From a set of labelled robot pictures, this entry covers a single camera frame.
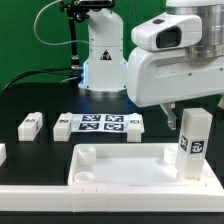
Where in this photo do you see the white marker tag plate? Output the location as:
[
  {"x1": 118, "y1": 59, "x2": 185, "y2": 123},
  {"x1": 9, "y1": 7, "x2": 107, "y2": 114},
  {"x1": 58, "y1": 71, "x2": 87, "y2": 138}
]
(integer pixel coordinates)
[{"x1": 71, "y1": 114, "x2": 144, "y2": 133}]

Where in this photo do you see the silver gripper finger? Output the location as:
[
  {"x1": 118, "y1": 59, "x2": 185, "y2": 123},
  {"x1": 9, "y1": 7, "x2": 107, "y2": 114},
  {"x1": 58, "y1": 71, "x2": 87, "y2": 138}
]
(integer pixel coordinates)
[
  {"x1": 218, "y1": 95, "x2": 224, "y2": 110},
  {"x1": 160, "y1": 103, "x2": 176, "y2": 130}
]

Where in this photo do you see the white desk top tray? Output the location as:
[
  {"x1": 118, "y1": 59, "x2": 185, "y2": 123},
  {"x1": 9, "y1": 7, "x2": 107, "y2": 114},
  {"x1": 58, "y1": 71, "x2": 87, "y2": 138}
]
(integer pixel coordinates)
[{"x1": 68, "y1": 143, "x2": 217, "y2": 185}]

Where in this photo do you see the white L-shaped corner fence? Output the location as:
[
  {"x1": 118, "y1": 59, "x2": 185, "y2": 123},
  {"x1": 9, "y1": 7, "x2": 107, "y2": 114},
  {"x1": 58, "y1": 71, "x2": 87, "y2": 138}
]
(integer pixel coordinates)
[{"x1": 0, "y1": 144, "x2": 224, "y2": 213}]

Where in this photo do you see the black cable bundle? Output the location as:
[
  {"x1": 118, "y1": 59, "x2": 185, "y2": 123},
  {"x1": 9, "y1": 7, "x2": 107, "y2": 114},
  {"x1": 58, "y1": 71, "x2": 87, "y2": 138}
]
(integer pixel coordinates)
[{"x1": 0, "y1": 67, "x2": 83, "y2": 94}]

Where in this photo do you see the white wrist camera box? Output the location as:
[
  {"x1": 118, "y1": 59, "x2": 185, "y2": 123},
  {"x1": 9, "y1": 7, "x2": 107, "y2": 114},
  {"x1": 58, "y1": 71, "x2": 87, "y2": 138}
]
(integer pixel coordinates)
[{"x1": 131, "y1": 13, "x2": 202, "y2": 52}]

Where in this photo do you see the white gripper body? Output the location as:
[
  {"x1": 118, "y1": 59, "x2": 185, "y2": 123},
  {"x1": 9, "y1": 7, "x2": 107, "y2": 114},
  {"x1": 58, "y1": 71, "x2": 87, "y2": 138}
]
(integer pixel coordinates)
[{"x1": 127, "y1": 48, "x2": 224, "y2": 107}]

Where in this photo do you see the grey looped cable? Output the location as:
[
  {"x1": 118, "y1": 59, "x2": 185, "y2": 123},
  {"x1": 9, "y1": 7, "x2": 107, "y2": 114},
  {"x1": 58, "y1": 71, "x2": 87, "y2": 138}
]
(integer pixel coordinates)
[{"x1": 33, "y1": 0, "x2": 90, "y2": 47}]

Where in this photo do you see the white block at left edge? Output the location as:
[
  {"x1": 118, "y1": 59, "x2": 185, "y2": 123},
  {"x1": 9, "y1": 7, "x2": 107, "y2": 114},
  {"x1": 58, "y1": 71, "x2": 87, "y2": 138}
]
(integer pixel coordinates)
[{"x1": 0, "y1": 143, "x2": 7, "y2": 166}]

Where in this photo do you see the black camera stand pole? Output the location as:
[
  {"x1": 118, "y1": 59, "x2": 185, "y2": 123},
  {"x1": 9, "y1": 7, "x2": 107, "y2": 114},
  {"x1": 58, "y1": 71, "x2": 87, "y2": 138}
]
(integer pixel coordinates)
[{"x1": 60, "y1": 0, "x2": 115, "y2": 85}]

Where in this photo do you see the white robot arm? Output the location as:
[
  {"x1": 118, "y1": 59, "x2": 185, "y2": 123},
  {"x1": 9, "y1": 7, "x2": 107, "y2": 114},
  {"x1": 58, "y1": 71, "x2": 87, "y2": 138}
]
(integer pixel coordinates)
[{"x1": 79, "y1": 0, "x2": 224, "y2": 129}]

